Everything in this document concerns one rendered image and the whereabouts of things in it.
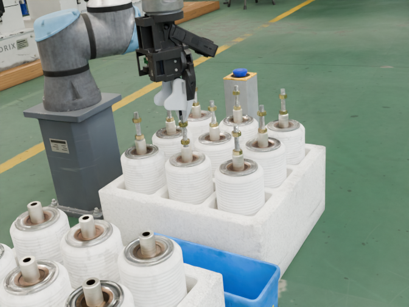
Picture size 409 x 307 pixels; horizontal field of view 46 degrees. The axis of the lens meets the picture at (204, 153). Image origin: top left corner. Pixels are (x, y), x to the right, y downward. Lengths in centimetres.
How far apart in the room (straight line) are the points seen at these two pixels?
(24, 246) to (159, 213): 29
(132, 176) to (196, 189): 15
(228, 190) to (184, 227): 13
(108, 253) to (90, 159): 55
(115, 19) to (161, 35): 38
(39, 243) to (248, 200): 38
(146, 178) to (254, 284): 31
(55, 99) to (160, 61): 45
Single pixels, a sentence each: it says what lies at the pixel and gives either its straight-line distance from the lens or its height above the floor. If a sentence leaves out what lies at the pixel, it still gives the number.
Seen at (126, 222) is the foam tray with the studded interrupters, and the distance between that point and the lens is 108.
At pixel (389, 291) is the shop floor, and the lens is 106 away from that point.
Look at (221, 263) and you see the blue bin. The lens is 96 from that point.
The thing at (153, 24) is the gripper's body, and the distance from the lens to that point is 89.
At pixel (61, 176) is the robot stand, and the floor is 12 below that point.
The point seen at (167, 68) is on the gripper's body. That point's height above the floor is 45.
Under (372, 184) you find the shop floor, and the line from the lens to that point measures 143.
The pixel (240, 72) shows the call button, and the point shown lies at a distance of 133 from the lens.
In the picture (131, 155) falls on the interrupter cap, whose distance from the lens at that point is 106.
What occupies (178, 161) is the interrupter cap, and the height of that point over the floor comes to 25.
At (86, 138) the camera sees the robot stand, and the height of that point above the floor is 23.
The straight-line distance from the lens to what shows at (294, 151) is 113.
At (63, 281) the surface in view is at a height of 25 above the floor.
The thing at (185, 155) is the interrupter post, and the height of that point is 26.
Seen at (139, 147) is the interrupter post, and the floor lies 27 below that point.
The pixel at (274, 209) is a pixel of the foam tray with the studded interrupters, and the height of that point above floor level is 18.
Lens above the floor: 66
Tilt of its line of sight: 24 degrees down
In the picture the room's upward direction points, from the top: 6 degrees counter-clockwise
